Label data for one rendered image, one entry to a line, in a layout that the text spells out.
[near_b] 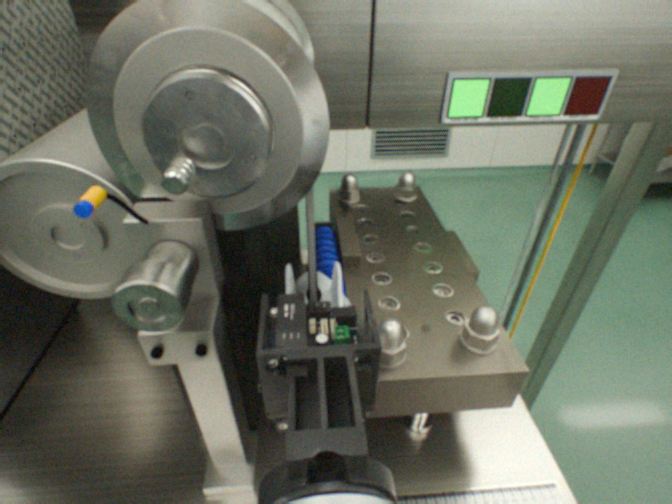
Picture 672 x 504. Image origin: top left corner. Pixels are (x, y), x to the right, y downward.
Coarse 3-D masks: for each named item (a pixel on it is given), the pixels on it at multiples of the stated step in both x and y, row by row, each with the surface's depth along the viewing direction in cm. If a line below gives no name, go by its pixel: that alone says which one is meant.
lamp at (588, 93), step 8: (584, 80) 56; (592, 80) 56; (600, 80) 56; (608, 80) 56; (576, 88) 57; (584, 88) 57; (592, 88) 57; (600, 88) 57; (576, 96) 57; (584, 96) 57; (592, 96) 58; (600, 96) 58; (568, 104) 58; (576, 104) 58; (584, 104) 58; (592, 104) 58; (568, 112) 59; (576, 112) 59; (584, 112) 59; (592, 112) 59
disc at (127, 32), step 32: (160, 0) 20; (192, 0) 21; (224, 0) 21; (128, 32) 21; (160, 32) 21; (256, 32) 22; (96, 64) 22; (288, 64) 23; (96, 96) 23; (320, 96) 24; (96, 128) 24; (320, 128) 25; (128, 160) 25; (320, 160) 26; (288, 192) 28; (224, 224) 29; (256, 224) 29
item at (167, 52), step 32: (192, 32) 21; (224, 32) 21; (128, 64) 22; (160, 64) 22; (192, 64) 22; (224, 64) 22; (256, 64) 22; (128, 96) 23; (288, 96) 23; (128, 128) 24; (288, 128) 24; (288, 160) 26; (160, 192) 26; (256, 192) 27
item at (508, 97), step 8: (496, 80) 55; (504, 80) 55; (512, 80) 55; (520, 80) 55; (528, 80) 56; (496, 88) 56; (504, 88) 56; (512, 88) 56; (520, 88) 56; (496, 96) 57; (504, 96) 57; (512, 96) 57; (520, 96) 57; (496, 104) 57; (504, 104) 57; (512, 104) 57; (520, 104) 57; (496, 112) 58; (504, 112) 58; (512, 112) 58; (520, 112) 58
